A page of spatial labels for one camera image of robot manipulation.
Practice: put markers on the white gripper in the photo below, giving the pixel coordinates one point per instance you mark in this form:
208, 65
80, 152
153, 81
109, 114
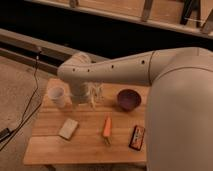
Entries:
79, 92

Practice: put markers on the purple ceramic bowl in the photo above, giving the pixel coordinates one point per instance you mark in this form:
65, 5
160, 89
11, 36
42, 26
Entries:
128, 99

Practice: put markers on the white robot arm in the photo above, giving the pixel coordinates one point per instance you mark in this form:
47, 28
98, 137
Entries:
179, 111

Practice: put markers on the small white figurine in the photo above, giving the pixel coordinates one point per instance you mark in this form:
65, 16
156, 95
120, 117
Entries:
95, 94

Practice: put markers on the white plastic cup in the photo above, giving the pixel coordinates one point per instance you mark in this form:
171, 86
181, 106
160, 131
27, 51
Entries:
57, 96

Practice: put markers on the beige sponge block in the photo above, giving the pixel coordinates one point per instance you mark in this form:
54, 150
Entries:
68, 128

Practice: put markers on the orange carrot toy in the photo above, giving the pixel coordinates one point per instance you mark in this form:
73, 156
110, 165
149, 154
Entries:
107, 130

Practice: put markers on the wooden table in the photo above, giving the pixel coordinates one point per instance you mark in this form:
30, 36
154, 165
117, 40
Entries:
86, 145

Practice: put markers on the black device on floor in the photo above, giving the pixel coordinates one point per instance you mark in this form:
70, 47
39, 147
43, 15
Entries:
4, 134

